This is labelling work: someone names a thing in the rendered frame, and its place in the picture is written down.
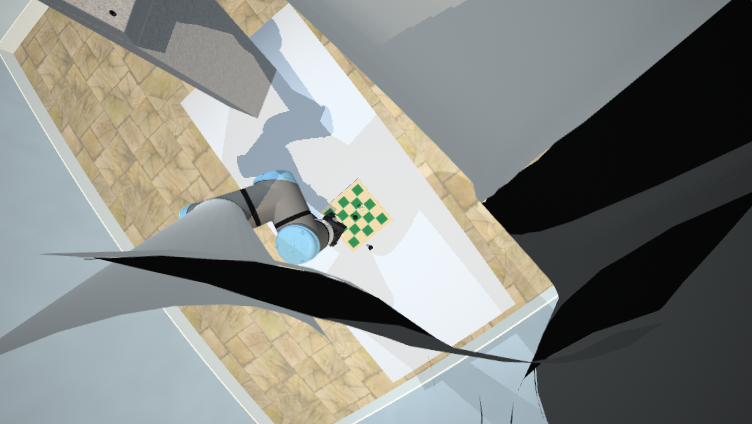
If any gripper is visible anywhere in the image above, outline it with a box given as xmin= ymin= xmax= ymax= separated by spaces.
xmin=322 ymin=212 xmax=347 ymax=247

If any green and cream checkered board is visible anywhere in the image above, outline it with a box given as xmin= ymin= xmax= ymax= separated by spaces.
xmin=319 ymin=179 xmax=393 ymax=253

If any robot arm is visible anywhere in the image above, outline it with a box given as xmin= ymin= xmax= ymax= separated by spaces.
xmin=0 ymin=0 xmax=752 ymax=424

